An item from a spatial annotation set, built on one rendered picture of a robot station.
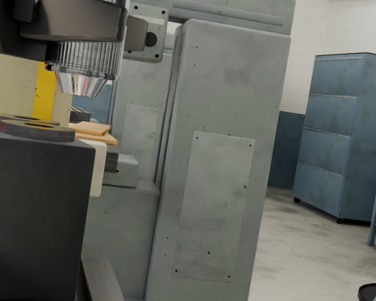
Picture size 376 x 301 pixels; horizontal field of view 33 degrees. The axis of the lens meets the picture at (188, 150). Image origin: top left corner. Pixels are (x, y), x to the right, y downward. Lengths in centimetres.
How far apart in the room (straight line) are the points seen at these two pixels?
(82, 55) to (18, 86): 175
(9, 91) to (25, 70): 8
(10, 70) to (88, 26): 176
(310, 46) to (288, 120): 120
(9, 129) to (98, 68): 40
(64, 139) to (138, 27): 36
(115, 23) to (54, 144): 39
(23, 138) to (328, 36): 961
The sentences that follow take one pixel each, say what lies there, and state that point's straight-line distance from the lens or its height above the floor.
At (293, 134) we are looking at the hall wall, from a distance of 1021.
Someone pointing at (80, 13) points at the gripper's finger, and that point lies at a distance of 38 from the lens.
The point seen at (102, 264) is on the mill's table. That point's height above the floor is 94.
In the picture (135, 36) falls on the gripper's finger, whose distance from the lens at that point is 43.
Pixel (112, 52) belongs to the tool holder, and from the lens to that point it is 39.
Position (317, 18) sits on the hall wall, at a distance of 1035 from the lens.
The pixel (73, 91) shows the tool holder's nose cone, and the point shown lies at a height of 120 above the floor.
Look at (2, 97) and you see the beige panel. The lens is 213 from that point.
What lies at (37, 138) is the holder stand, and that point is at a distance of 76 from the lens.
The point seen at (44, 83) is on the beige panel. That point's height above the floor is 118.
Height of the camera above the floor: 120
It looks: 5 degrees down
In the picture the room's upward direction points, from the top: 9 degrees clockwise
